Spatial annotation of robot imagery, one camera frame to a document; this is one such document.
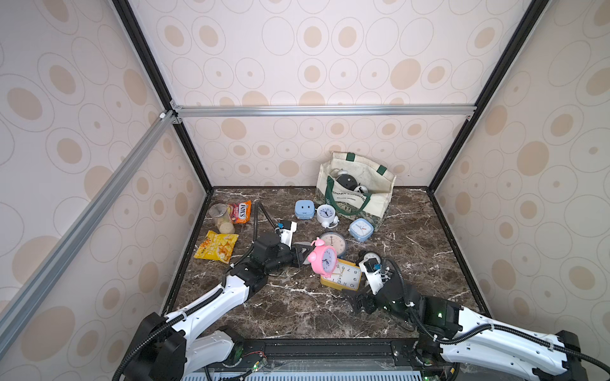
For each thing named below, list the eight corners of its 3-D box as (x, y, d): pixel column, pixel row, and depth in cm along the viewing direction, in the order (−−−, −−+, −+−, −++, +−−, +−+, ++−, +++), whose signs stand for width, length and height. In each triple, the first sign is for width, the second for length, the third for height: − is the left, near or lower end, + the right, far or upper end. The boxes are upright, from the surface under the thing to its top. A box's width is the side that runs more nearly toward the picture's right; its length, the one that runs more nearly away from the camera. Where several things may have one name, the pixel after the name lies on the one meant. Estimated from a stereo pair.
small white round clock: (320, 230, 106) (321, 224, 103) (314, 211, 113) (315, 205, 110) (338, 226, 107) (339, 221, 104) (331, 208, 115) (332, 202, 111)
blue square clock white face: (360, 244, 101) (361, 240, 98) (345, 228, 106) (346, 224, 104) (375, 234, 104) (377, 229, 102) (360, 219, 110) (361, 215, 107)
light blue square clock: (294, 219, 109) (294, 214, 107) (295, 204, 115) (295, 199, 113) (314, 219, 110) (315, 215, 107) (314, 204, 116) (314, 199, 113)
